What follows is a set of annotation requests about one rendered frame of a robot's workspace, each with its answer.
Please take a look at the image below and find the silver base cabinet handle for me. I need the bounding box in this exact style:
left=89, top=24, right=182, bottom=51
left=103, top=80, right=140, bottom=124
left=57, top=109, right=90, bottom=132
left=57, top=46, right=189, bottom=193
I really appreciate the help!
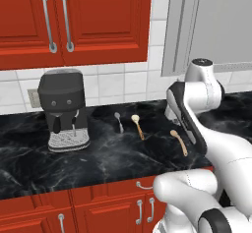
left=135, top=199, right=144, bottom=226
left=147, top=197, right=156, bottom=223
left=57, top=212, right=66, bottom=233

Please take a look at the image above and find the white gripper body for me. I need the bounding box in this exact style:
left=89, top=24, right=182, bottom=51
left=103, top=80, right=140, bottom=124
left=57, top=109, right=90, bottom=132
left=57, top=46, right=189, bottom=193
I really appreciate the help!
left=164, top=104, right=182, bottom=127

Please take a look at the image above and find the silver drawer handle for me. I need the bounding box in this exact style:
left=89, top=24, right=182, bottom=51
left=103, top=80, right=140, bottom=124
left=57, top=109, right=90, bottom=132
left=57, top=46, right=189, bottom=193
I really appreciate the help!
left=135, top=180, right=155, bottom=191

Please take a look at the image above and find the wooden spoon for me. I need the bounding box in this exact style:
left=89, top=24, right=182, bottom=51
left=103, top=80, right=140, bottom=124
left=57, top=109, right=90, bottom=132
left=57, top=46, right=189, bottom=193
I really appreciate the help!
left=131, top=114, right=146, bottom=142
left=169, top=129, right=189, bottom=157

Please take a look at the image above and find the red base cabinet door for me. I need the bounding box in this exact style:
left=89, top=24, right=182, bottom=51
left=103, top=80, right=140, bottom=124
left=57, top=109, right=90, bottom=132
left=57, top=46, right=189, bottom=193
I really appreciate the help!
left=0, top=190, right=74, bottom=233
left=144, top=191, right=169, bottom=233
left=72, top=193, right=148, bottom=233

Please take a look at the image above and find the black espresso coffee machine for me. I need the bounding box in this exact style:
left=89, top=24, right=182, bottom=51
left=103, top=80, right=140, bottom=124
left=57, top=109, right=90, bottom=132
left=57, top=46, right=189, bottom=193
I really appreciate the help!
left=36, top=68, right=92, bottom=153

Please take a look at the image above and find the red wall cabinet door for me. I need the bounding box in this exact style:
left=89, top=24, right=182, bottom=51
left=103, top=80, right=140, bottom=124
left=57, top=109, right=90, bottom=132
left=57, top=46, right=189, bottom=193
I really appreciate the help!
left=0, top=0, right=65, bottom=71
left=52, top=0, right=154, bottom=67

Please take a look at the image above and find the red drawer front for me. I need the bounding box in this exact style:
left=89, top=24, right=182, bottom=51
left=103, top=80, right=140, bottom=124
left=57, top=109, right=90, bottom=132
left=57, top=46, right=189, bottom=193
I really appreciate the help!
left=69, top=174, right=159, bottom=202

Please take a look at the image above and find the grey wall outlet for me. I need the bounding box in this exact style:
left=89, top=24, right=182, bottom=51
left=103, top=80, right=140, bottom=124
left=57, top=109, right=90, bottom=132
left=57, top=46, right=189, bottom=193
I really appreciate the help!
left=27, top=88, right=42, bottom=110

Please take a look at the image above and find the metallic spoon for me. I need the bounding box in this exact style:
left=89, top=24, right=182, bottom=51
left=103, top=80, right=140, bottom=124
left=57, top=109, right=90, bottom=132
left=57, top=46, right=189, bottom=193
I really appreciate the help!
left=113, top=111, right=125, bottom=135

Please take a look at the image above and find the silver wall cabinet handle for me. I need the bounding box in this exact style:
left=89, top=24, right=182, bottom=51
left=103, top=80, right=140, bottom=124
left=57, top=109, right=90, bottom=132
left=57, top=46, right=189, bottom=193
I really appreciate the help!
left=58, top=0, right=76, bottom=53
left=38, top=0, right=58, bottom=54

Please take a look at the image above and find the grey open cabinet door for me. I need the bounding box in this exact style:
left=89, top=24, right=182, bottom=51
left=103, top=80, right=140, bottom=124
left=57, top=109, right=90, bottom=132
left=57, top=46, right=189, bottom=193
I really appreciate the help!
left=160, top=0, right=203, bottom=78

